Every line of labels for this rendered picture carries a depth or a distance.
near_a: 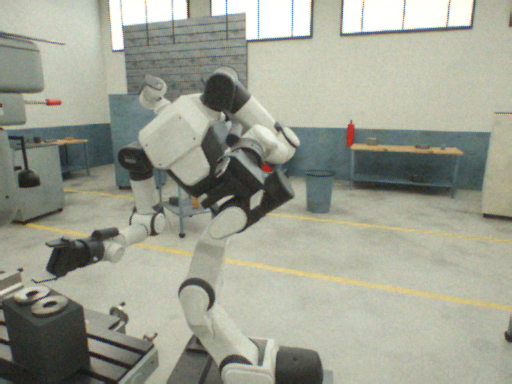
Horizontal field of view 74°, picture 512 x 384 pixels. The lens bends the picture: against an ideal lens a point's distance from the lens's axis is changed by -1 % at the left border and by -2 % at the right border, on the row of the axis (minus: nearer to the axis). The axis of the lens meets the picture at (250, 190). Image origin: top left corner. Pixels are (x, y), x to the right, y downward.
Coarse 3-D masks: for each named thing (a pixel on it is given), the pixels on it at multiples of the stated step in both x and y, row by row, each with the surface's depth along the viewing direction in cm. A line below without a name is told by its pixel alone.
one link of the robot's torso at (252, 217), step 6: (234, 198) 121; (240, 198) 119; (246, 198) 119; (222, 204) 124; (228, 204) 118; (234, 204) 118; (240, 204) 118; (246, 204) 118; (222, 210) 119; (246, 210) 118; (252, 216) 119; (258, 216) 120; (252, 222) 121; (246, 228) 119
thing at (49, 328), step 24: (48, 288) 101; (24, 312) 92; (48, 312) 90; (72, 312) 93; (24, 336) 92; (48, 336) 88; (72, 336) 94; (24, 360) 96; (48, 360) 89; (72, 360) 95
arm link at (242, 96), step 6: (228, 72) 109; (234, 72) 115; (234, 78) 110; (240, 84) 111; (240, 90) 110; (246, 90) 112; (234, 96) 109; (240, 96) 110; (246, 96) 111; (234, 102) 110; (240, 102) 110; (234, 108) 111; (240, 108) 111
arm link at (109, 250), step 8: (96, 232) 109; (104, 232) 110; (112, 232) 114; (96, 240) 108; (104, 240) 113; (112, 240) 116; (104, 248) 111; (112, 248) 112; (120, 248) 114; (104, 256) 112; (112, 256) 111; (120, 256) 116
